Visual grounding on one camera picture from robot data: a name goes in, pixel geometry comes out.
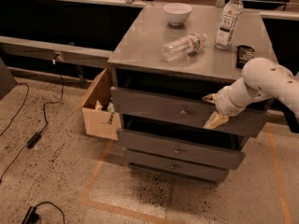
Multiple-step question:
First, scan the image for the black snack packet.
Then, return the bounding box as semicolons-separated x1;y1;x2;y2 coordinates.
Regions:
236;45;254;69

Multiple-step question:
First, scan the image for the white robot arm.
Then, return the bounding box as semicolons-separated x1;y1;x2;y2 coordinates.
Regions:
203;57;299;129

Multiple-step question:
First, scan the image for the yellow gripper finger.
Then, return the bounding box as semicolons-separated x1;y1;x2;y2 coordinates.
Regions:
204;111;229;129
202;93;216;104

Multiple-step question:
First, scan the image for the grey middle drawer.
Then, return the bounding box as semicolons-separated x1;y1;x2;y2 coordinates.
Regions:
118;130;246;170

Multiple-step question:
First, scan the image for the grey drawer cabinet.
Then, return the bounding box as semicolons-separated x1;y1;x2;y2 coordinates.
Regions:
107;2;278;185

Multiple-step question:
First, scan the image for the lying clear water bottle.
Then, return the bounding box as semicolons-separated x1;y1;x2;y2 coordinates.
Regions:
163;33;207;62

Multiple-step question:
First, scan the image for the grey bottom drawer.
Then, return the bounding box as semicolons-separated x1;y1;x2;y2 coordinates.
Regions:
124;149;229;183

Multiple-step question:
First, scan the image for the grey metal rail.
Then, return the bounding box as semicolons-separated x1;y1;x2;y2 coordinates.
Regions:
0;36;112;68

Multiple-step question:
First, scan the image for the black floor plug cable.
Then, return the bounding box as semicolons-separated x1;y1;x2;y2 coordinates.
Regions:
21;201;66;224

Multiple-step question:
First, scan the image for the upright clear drink bottle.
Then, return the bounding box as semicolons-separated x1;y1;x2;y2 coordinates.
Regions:
215;0;244;49

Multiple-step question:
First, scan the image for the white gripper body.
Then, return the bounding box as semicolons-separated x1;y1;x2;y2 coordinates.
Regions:
215;86;245;117

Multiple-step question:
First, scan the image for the white ceramic bowl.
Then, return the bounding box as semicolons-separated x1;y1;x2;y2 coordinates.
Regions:
164;3;192;25

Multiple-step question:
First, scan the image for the grey top drawer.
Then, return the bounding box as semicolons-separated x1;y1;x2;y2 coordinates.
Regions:
111;87;269;137

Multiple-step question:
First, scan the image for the black power adapter cable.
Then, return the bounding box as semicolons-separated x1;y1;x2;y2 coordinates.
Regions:
0;53;65;184

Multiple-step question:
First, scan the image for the cardboard box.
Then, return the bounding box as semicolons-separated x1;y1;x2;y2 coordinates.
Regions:
73;68;121;141

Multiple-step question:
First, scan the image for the grey drawer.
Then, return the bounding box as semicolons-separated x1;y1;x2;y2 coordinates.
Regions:
118;130;246;170
124;149;229;183
111;87;269;137

